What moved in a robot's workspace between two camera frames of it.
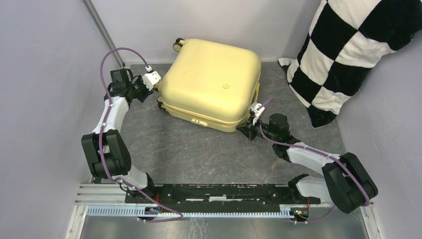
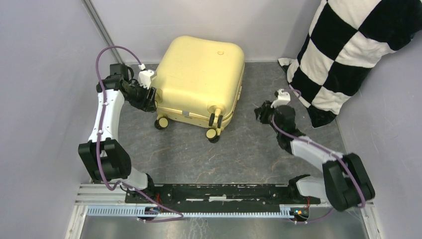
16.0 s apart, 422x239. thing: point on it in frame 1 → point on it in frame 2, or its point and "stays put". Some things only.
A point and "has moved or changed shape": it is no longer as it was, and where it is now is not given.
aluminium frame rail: x=98 y=21 stays put
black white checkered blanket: x=346 y=39 stays put
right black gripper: x=248 y=128 → x=265 y=109
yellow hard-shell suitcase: x=210 y=83 has moved or changed shape
